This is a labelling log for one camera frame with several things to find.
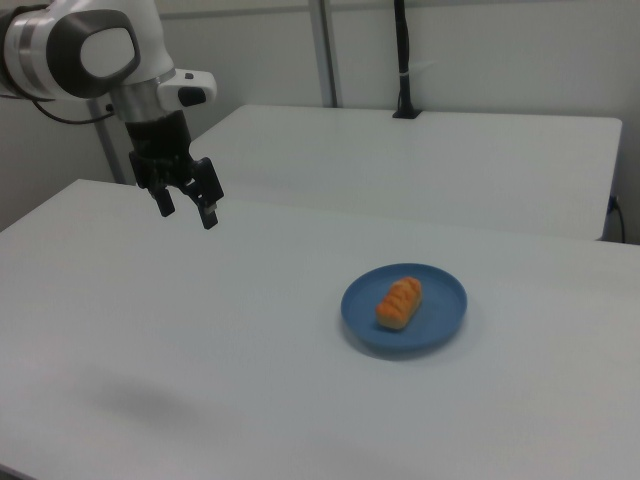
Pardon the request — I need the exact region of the grey slim partition post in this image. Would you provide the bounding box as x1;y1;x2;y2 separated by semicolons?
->
86;98;127;185

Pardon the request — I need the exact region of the blue round plate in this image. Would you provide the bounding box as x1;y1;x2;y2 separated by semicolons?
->
340;262;469;361

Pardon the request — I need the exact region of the orange toy bread loaf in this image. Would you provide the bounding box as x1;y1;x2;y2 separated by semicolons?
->
375;276;423;331

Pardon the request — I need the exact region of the grey wide partition post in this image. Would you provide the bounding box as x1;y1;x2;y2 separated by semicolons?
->
310;0;345;108

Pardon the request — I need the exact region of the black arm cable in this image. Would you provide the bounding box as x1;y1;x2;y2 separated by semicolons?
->
30;97;117;126

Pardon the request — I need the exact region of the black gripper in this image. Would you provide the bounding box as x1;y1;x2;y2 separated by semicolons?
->
124;110;225;231

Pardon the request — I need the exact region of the black pole with cables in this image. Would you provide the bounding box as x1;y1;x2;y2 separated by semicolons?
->
391;0;424;120

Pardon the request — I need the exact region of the white zip tie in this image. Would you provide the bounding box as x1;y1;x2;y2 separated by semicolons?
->
399;60;437;78

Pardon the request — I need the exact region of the black cable at table edge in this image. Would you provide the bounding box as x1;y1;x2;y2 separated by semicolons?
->
608;194;628;244

